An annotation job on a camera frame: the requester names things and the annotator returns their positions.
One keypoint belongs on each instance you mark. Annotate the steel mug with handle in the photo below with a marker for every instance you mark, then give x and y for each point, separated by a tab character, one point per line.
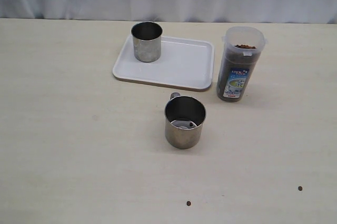
179	111

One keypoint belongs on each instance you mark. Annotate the steel mug with pellets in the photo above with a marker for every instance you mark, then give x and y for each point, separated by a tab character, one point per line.
146	38

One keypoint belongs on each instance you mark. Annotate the clear plastic container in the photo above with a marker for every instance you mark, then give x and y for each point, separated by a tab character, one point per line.
242	49

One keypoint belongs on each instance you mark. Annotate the white plastic tray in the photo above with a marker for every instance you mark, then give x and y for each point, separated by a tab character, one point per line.
184	64

